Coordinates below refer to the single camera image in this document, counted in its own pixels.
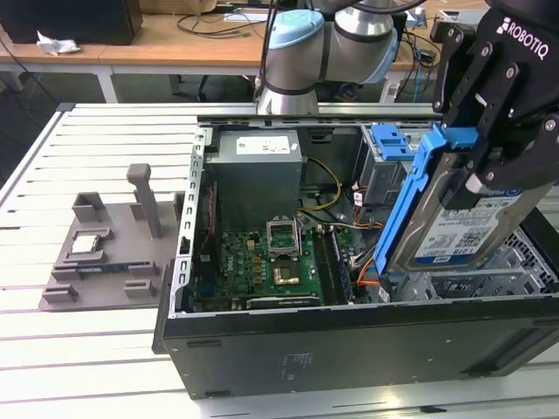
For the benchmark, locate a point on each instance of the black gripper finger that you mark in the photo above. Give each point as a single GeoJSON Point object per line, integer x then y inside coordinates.
{"type": "Point", "coordinates": [491, 126]}
{"type": "Point", "coordinates": [447, 74]}

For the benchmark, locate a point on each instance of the hard disk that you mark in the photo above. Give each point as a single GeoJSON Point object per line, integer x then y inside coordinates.
{"type": "Point", "coordinates": [458, 235]}

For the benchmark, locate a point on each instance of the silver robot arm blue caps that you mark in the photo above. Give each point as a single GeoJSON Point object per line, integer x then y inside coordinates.
{"type": "Point", "coordinates": [301, 65]}

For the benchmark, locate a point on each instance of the metal disk bay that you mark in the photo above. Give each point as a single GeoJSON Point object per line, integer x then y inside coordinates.
{"type": "Point", "coordinates": [415, 286]}

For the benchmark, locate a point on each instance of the small black box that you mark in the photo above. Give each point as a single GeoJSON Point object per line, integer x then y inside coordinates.
{"type": "Point", "coordinates": [434, 32]}

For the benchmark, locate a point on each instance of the blue plastic drive latch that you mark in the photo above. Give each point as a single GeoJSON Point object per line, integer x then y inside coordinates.
{"type": "Point", "coordinates": [388, 142]}

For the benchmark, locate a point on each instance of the grey metal drive cage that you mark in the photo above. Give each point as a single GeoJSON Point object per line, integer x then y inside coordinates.
{"type": "Point", "coordinates": [375, 183]}

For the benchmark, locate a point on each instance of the installed RAM stick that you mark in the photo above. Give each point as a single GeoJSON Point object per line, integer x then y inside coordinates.
{"type": "Point", "coordinates": [340, 266]}

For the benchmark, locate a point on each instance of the thin locking lever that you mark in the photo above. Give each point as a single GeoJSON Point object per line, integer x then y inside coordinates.
{"type": "Point", "coordinates": [299, 235]}

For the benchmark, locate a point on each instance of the black RAM slot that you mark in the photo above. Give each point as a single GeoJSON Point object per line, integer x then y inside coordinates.
{"type": "Point", "coordinates": [322, 266]}

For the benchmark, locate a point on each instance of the grey power supply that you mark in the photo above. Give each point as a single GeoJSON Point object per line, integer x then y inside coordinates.
{"type": "Point", "coordinates": [253, 183]}

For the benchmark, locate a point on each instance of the CPU socket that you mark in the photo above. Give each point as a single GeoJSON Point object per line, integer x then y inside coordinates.
{"type": "Point", "coordinates": [286, 275]}

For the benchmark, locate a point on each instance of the black PC case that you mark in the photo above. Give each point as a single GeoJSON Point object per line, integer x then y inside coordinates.
{"type": "Point", "coordinates": [349, 358]}

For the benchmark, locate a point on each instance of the black graphics card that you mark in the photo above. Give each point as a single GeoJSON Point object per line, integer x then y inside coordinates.
{"type": "Point", "coordinates": [279, 302]}

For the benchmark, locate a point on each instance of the green motherboard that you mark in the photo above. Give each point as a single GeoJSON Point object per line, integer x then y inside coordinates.
{"type": "Point", "coordinates": [244, 266]}

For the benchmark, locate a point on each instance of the grey parts rack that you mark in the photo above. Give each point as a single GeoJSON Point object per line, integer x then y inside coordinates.
{"type": "Point", "coordinates": [122, 257]}

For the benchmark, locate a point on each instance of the black computer tower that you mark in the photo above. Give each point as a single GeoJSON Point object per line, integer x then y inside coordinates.
{"type": "Point", "coordinates": [65, 22]}

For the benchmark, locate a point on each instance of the crumpled white paper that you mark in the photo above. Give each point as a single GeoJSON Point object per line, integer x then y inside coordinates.
{"type": "Point", "coordinates": [57, 46]}

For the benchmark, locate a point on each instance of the dark blue RAM stick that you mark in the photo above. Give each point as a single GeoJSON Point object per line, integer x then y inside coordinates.
{"type": "Point", "coordinates": [105, 268]}

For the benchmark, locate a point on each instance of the silver CPU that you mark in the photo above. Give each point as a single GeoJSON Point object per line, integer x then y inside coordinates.
{"type": "Point", "coordinates": [85, 245]}

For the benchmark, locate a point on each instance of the wooden desk white frame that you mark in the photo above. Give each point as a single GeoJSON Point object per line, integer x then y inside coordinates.
{"type": "Point", "coordinates": [424, 67]}
{"type": "Point", "coordinates": [131, 57]}

